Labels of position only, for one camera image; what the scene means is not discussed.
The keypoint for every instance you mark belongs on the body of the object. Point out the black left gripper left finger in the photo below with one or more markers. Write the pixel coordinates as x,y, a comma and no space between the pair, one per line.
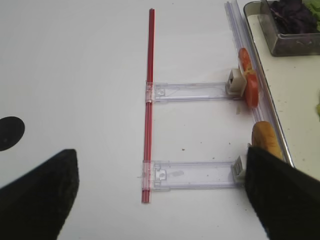
36,205

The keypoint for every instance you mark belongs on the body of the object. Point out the left far clear pusher track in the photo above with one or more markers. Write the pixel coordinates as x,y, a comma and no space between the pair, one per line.
177,92

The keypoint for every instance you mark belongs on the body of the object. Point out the white pusher block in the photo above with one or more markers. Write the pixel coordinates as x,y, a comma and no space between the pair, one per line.
236,83
239,169

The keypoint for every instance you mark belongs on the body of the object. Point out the upright cut bun half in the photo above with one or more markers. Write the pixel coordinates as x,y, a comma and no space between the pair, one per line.
264,136

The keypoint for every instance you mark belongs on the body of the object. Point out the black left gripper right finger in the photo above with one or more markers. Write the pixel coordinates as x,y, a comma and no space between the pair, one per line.
286,200

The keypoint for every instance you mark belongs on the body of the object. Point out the green lettuce in container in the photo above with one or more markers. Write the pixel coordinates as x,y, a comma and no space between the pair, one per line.
314,7

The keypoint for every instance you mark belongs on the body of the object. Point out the black round table hole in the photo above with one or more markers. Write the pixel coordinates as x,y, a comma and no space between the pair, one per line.
12,130

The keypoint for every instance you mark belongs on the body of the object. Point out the clear plastic container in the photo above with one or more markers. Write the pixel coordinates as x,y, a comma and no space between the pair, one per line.
285,45

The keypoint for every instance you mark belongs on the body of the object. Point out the lettuce leaf on burger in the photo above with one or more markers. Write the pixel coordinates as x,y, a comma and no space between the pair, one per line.
317,109

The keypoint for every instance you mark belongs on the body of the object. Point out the white near pusher block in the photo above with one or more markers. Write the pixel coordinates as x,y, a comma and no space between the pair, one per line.
239,169

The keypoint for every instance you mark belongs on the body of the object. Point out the left near clear pusher track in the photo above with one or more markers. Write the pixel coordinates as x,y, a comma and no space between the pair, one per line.
164,176

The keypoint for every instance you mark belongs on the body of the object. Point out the upright tomato slice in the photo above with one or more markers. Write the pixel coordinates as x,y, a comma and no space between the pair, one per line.
251,92

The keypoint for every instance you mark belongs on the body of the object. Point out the left red rail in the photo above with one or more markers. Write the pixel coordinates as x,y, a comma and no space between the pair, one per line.
147,151

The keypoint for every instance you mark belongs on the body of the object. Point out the clear pusher track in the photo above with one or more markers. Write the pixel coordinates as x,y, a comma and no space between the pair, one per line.
177,92
164,176

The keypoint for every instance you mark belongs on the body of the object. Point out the purple cabbage pieces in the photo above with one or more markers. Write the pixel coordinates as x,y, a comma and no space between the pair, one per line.
293,17

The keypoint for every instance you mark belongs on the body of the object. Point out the silver metal tray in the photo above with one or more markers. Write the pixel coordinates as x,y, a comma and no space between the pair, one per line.
294,85

